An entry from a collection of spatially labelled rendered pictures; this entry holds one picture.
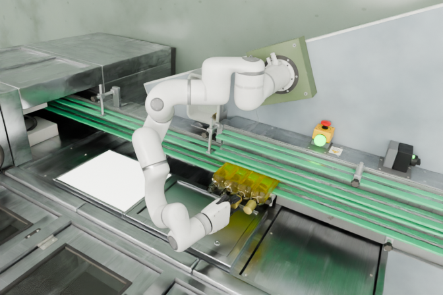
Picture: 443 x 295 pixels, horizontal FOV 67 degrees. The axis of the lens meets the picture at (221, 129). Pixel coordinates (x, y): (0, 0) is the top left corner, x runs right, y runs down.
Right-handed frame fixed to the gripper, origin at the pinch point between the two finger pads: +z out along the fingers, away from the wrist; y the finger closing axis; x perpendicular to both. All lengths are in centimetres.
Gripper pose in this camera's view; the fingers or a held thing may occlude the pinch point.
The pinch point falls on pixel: (234, 203)
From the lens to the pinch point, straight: 126.3
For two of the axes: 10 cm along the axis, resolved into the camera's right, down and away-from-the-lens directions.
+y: 0.6, -9.0, -4.4
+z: 6.9, -2.8, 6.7
